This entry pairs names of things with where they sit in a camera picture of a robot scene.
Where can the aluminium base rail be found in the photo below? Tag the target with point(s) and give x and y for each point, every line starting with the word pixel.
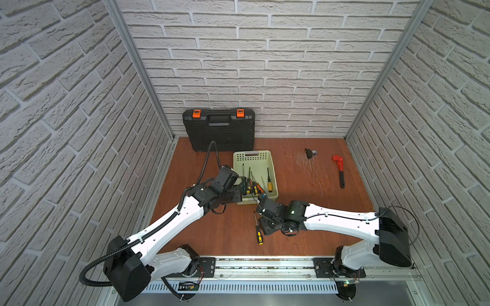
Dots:
pixel 293 280

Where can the green black screwdriver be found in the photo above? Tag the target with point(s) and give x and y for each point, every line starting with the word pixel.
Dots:
pixel 244 179

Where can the black yellow slanted screwdriver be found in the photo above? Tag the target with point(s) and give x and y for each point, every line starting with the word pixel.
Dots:
pixel 261 191

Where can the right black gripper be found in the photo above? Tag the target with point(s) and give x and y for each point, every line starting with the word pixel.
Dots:
pixel 265 227

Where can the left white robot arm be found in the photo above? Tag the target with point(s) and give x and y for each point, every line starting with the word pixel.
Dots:
pixel 131 263

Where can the yellow handle black screwdriver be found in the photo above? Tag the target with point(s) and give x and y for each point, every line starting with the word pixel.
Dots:
pixel 269 182

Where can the red pipe wrench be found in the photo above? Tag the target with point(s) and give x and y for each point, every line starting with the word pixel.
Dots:
pixel 339 161

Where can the black plastic tool case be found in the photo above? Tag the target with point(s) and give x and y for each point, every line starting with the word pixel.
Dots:
pixel 232 129

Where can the black yellow short screwdriver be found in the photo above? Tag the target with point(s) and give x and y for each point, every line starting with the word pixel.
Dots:
pixel 255 188

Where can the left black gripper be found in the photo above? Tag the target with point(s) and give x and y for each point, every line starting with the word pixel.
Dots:
pixel 240 187

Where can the small orange screwdriver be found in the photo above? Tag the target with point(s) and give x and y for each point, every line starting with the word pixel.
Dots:
pixel 250 182

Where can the black yellow button screwdriver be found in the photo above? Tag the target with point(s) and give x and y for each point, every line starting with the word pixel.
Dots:
pixel 259 236

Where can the small black metal part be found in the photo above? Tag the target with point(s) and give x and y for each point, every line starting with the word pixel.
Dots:
pixel 310 153

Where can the light green plastic bin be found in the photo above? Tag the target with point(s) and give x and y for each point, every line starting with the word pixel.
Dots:
pixel 259 161

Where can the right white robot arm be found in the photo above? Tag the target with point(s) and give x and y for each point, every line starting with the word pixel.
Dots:
pixel 383 237

